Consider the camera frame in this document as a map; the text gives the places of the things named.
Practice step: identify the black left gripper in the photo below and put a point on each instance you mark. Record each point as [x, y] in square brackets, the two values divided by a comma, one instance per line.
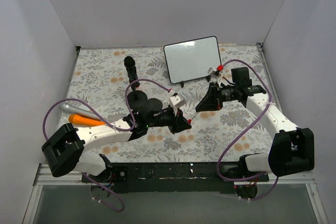
[176, 121]

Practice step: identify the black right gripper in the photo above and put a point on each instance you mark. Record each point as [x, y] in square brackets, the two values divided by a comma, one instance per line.
[215, 97]

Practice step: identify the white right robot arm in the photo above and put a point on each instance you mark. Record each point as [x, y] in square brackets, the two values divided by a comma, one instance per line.
[292, 149]

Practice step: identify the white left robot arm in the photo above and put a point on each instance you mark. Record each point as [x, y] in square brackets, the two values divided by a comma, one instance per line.
[66, 150]

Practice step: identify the black whiteboard easel stand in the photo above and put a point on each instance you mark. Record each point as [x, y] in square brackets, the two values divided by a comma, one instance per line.
[207, 78]

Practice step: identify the black framed whiteboard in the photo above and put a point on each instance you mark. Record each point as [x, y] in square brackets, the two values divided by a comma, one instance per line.
[191, 60]

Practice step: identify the black round microphone stand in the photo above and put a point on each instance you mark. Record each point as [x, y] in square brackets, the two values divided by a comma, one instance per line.
[136, 98]

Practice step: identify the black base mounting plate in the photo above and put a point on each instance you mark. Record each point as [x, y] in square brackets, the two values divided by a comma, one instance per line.
[164, 177]

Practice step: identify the floral patterned table mat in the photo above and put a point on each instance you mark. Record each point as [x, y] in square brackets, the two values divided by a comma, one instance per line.
[100, 79]

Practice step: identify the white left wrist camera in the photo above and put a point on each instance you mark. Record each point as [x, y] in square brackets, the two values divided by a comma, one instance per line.
[176, 101]

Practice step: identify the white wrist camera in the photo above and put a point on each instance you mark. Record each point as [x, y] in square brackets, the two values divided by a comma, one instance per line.
[176, 101]
[216, 73]

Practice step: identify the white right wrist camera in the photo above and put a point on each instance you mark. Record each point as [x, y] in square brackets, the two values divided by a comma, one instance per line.
[216, 73]

